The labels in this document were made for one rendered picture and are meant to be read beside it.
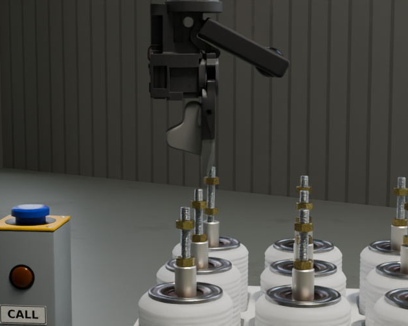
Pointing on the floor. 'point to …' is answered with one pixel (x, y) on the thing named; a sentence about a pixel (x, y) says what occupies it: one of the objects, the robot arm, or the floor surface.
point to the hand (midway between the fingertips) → (209, 165)
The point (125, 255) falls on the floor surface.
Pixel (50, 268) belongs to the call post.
